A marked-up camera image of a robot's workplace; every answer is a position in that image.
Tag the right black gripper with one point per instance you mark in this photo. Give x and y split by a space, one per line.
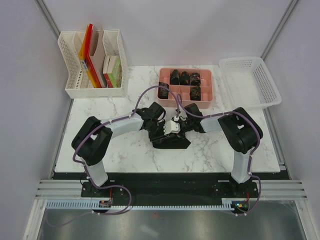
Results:
182 134

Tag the rolled tie back right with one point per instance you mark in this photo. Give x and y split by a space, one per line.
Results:
195 79

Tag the rolled tie back middle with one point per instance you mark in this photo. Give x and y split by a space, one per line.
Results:
185 78

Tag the cream desktop file organizer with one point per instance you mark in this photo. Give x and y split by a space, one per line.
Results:
78 85

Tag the beige cardboard folder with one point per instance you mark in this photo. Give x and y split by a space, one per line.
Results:
97 54

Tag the aluminium frame rail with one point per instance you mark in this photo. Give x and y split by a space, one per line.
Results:
271 190

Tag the pink compartment tray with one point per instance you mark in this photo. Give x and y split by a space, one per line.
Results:
206 85

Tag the rolled tie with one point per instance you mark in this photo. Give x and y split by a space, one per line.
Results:
175 77
195 79
185 78
195 93

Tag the white plastic basket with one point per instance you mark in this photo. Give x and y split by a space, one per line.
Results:
248 83

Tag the long black necktie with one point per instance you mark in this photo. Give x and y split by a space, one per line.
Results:
176 142

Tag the cream paperback book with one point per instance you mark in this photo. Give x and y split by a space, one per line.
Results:
108 64

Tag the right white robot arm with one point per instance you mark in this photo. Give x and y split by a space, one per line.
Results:
243 135

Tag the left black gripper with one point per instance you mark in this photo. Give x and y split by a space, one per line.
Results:
153 139

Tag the rolled tie front right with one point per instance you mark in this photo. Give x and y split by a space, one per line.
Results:
195 93

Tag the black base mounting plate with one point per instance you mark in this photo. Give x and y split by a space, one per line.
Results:
160 188

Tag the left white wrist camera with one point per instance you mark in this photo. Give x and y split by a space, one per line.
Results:
172 126

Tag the white slotted cable duct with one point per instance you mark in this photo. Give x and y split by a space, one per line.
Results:
95 204

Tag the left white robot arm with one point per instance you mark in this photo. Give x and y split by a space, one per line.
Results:
92 140

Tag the red orange folder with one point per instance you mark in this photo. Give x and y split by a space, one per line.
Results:
85 59

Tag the rolled tie back left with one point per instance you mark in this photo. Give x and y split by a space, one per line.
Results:
175 77

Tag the rolled tie floral left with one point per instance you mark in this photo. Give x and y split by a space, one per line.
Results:
163 91

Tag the green book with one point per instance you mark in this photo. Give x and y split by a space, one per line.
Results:
115 76

